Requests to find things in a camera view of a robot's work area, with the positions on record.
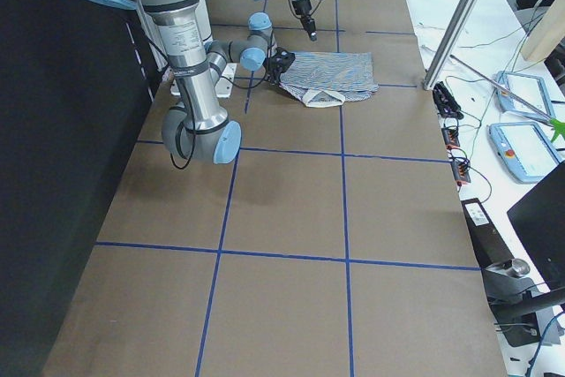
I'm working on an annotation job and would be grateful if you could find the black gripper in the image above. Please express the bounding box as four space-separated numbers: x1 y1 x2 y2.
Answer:
290 0 323 41
266 47 295 84

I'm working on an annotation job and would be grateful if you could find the blue teach pendant far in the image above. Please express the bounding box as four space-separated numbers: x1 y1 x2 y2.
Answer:
495 72 555 118

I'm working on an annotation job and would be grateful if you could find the blue teach pendant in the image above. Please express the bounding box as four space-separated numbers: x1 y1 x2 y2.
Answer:
488 121 562 184
495 72 555 118

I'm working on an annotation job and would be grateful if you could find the black power strip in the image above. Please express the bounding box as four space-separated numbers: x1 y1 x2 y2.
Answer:
432 81 464 120

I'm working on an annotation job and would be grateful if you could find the orange black electronics module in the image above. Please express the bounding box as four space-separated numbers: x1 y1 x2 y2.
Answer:
441 126 471 187

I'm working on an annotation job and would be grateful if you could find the blue teach pendant near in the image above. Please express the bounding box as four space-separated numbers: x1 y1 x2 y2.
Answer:
488 121 562 184

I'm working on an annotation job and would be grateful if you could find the black box with label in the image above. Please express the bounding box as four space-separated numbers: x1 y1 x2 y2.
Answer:
461 198 513 268

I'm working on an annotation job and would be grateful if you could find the aluminium frame post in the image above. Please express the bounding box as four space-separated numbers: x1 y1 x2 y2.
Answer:
422 0 478 90

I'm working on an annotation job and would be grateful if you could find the black monitor on stand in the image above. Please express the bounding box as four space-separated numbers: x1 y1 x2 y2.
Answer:
482 163 564 347

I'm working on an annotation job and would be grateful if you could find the metal rod with hook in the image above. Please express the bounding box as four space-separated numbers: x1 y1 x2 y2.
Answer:
449 54 564 141

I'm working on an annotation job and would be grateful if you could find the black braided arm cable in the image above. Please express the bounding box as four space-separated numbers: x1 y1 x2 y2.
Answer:
169 85 200 170

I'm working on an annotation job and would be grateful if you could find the striped polo shirt white collar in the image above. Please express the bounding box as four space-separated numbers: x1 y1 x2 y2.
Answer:
279 51 379 108

